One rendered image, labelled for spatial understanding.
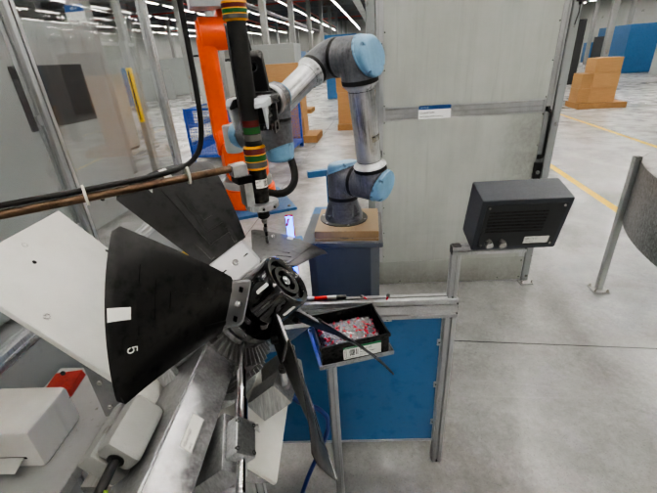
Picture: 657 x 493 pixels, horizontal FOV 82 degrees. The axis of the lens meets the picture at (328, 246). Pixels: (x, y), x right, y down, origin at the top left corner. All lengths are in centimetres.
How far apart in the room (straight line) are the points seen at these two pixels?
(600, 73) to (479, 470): 1187
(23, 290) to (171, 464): 40
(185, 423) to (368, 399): 109
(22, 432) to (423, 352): 118
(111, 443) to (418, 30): 241
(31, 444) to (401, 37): 241
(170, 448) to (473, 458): 157
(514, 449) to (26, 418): 181
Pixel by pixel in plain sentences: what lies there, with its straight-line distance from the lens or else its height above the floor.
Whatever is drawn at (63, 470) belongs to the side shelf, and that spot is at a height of 86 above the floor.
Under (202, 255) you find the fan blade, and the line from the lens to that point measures 81.
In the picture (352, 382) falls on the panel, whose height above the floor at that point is 47.
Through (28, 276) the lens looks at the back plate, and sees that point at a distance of 86.
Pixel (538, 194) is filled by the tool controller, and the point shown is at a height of 123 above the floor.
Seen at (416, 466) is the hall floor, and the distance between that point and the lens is 196.
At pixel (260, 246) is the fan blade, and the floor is 118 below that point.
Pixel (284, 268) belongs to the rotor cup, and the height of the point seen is 123.
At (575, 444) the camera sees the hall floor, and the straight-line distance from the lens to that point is 223.
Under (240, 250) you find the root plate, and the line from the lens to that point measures 82.
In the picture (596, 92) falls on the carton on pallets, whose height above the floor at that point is 40.
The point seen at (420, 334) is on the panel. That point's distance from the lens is 147.
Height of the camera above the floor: 162
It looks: 26 degrees down
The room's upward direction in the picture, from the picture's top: 4 degrees counter-clockwise
